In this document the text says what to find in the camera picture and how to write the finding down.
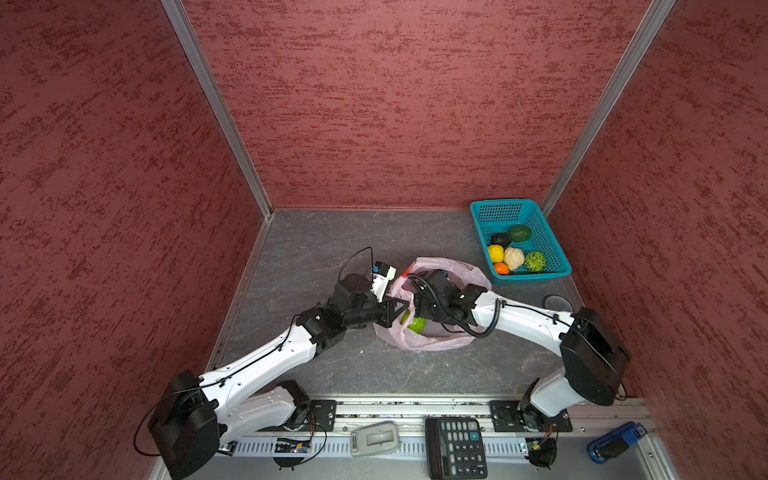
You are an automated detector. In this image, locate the tape roll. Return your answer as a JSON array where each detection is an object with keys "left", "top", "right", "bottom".
[{"left": 542, "top": 294, "right": 575, "bottom": 313}]

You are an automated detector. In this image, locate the pink plastic bag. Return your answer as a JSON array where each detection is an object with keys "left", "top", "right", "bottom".
[{"left": 374, "top": 257, "right": 492, "bottom": 352}]

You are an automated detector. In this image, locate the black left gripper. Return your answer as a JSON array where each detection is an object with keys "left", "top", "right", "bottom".
[{"left": 344, "top": 292, "right": 409, "bottom": 328}]

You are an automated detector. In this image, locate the teal plastic perforated basket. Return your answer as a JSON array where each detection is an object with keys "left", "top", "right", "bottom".
[{"left": 470, "top": 199, "right": 572, "bottom": 286}]

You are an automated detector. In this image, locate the blue black device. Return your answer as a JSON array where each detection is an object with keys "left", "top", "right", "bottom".
[{"left": 587, "top": 421, "right": 648, "bottom": 464}]

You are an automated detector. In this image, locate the beige potato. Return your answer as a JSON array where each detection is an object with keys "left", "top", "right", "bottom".
[{"left": 503, "top": 247, "right": 525, "bottom": 271}]

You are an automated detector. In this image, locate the aluminium front rail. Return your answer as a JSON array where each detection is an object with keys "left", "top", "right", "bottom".
[{"left": 289, "top": 395, "right": 654, "bottom": 433}]

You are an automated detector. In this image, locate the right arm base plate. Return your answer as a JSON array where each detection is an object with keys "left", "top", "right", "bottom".
[{"left": 489, "top": 400, "right": 573, "bottom": 433}]

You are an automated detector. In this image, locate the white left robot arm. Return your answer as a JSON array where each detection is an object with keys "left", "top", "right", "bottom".
[{"left": 143, "top": 296, "right": 408, "bottom": 479}]

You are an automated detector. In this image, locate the dark green avocado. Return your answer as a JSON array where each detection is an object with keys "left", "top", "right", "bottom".
[{"left": 508, "top": 225, "right": 532, "bottom": 243}]

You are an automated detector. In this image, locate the black calculator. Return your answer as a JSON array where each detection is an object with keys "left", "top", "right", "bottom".
[{"left": 424, "top": 417, "right": 488, "bottom": 480}]

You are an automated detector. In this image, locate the aluminium corner post right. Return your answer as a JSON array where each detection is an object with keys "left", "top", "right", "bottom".
[{"left": 540, "top": 0, "right": 676, "bottom": 217}]

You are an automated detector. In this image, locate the bright green round fruit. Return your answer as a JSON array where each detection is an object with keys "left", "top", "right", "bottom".
[{"left": 400, "top": 311, "right": 427, "bottom": 335}]

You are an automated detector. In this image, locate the aluminium corner post left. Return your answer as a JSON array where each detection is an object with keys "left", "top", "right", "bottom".
[{"left": 161, "top": 0, "right": 274, "bottom": 221}]

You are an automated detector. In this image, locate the dark purple mangosteen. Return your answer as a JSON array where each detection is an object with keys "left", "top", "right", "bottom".
[{"left": 489, "top": 232, "right": 512, "bottom": 249}]

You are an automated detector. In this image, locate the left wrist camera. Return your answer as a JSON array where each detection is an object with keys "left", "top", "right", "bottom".
[{"left": 331, "top": 262, "right": 396, "bottom": 311}]

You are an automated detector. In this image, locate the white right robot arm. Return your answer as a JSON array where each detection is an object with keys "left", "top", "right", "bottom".
[{"left": 407, "top": 270, "right": 630, "bottom": 432}]

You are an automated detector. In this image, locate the yellow fruit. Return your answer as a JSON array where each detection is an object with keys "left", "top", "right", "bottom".
[{"left": 488, "top": 244, "right": 505, "bottom": 264}]

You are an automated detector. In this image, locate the grey plastic device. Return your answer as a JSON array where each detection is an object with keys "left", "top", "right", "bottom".
[{"left": 350, "top": 421, "right": 400, "bottom": 457}]

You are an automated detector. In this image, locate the aluminium corner post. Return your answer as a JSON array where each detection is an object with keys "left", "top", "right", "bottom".
[
  {"left": 540, "top": 0, "right": 676, "bottom": 217},
  {"left": 161, "top": 0, "right": 274, "bottom": 221}
]

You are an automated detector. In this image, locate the left circuit board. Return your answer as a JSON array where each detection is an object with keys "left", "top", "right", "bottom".
[{"left": 274, "top": 438, "right": 312, "bottom": 455}]

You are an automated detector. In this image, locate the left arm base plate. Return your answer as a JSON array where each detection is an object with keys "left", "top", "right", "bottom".
[{"left": 300, "top": 399, "right": 338, "bottom": 433}]

